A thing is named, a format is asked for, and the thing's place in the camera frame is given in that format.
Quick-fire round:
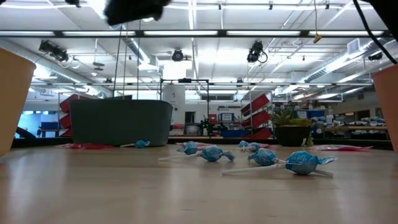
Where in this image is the teal plastic bin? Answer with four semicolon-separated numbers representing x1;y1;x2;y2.
68;98;174;147

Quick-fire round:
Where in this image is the black hanging cable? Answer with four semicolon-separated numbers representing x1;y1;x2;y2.
112;23;126;100

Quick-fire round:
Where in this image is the yellow plastic bin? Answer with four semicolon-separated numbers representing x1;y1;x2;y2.
0;47;37;156

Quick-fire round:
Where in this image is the black camera with cable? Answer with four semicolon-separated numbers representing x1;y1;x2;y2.
247;40;268;65

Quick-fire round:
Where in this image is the red angled shelf rack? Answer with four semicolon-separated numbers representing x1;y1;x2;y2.
241;93;273;140
58;94;83;138

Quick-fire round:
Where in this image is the orange plastic bin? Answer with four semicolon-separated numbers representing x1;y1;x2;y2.
371;63;398;154

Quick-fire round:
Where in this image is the potted succulent plant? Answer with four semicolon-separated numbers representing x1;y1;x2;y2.
269;107;313;147

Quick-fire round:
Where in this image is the small computer monitor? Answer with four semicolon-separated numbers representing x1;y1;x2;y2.
219;111;234;123

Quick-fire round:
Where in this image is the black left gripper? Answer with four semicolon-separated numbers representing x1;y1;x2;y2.
103;0;172;27

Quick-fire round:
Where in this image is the pink translucent candy pack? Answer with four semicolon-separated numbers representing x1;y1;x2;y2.
307;144;374;152

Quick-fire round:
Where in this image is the cord with yellow hook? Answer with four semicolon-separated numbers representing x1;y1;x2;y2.
312;0;323;44

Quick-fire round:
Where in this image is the black bar with light strips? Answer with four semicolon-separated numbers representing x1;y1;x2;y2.
0;29;398;39

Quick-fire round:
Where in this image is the black dome camera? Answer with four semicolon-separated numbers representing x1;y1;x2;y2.
171;49;185;62

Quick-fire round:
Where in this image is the blue storage bin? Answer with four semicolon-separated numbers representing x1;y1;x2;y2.
220;129;249;138

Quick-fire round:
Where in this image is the long wooden workbench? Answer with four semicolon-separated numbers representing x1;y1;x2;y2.
322;125;389;141

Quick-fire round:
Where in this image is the white air vent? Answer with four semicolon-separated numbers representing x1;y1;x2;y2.
347;39;361;55

